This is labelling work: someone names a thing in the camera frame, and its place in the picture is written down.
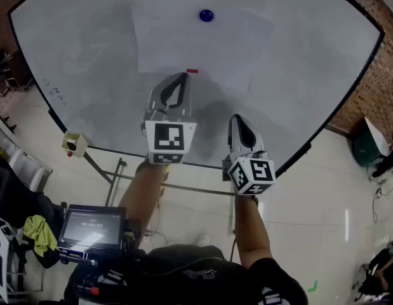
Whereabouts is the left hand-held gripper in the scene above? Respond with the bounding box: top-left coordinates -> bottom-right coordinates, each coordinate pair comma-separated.
140,72 -> 197,165

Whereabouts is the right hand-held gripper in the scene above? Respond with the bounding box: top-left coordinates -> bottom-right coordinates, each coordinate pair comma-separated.
222,114 -> 277,196

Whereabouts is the white paper sheet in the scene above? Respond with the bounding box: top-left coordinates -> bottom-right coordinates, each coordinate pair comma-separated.
131,4 -> 275,92

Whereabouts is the large black-framed whiteboard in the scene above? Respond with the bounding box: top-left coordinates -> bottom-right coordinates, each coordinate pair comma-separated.
7,0 -> 386,179

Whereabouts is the person's left forearm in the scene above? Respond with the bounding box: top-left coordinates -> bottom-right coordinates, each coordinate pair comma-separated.
118,161 -> 168,236

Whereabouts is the person's right forearm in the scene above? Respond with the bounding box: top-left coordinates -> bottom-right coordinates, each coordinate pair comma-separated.
234,194 -> 276,270

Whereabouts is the cream marker holder box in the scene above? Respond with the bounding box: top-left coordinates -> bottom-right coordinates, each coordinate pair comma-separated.
62,131 -> 89,158

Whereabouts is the person's white shoe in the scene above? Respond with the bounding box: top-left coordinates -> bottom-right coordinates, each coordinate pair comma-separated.
195,233 -> 211,248

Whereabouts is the green box with white lid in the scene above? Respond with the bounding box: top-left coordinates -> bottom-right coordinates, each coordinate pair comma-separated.
352,116 -> 391,168

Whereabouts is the person's black shirt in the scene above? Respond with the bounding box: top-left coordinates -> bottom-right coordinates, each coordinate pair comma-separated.
63,244 -> 310,305

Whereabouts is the black monitor screen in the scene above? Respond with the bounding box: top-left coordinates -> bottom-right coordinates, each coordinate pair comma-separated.
57,204 -> 128,255

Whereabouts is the white storage shelf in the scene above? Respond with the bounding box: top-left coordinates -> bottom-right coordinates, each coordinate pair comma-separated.
0,108 -> 54,193

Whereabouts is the black office chair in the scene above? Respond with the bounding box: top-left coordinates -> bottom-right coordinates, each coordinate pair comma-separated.
0,157 -> 66,269

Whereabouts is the yellow-green cloth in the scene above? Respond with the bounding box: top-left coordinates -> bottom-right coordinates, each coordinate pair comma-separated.
22,214 -> 60,257

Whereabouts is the white floor cable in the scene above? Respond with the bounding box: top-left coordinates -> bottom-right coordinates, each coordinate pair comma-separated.
371,182 -> 393,224

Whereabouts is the black chest camera rig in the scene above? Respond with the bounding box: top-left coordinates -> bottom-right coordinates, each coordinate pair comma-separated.
58,220 -> 146,300

